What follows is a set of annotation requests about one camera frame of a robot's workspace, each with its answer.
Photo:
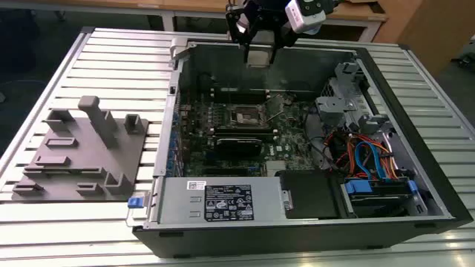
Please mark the blue plastic latch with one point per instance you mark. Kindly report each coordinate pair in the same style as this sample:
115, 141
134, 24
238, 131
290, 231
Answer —
134, 203

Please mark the wooden cabinet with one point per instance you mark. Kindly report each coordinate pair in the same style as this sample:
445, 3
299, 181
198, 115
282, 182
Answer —
434, 27

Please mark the grey case latch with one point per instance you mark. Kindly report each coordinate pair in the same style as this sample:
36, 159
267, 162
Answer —
178, 46

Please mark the green motherboard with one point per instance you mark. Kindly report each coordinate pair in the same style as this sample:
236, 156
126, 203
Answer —
297, 144

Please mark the grey parts rack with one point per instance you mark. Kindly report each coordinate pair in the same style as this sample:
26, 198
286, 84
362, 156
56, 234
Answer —
86, 155

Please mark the silver chipset heatsink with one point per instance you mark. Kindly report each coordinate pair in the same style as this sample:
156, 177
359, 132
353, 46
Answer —
277, 165

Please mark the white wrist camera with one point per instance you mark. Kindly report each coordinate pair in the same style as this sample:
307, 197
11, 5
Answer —
301, 19

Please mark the black plastic shroud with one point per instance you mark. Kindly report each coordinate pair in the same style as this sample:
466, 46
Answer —
311, 194

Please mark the wooden desk white frame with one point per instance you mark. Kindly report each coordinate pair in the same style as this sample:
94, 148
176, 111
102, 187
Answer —
366, 15
111, 3

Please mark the blue disk carrier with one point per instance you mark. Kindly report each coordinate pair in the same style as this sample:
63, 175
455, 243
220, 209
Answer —
358, 186

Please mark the black graphics card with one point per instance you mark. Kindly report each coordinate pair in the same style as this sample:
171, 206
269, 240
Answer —
238, 148

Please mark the silver power supply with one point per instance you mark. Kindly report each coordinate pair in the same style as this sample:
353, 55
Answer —
174, 205

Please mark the CPU socket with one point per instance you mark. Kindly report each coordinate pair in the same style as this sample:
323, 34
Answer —
247, 116

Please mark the black empty RAM slots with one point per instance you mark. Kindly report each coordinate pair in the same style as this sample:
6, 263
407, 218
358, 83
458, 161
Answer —
240, 94

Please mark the silver CPU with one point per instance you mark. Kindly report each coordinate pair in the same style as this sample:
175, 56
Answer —
258, 58

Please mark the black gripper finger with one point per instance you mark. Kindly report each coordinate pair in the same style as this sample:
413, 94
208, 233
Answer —
234, 34
286, 39

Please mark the metal drive cage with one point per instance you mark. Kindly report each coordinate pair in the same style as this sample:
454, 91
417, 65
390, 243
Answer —
334, 104

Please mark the black PC case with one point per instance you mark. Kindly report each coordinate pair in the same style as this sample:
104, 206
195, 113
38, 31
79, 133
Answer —
259, 242

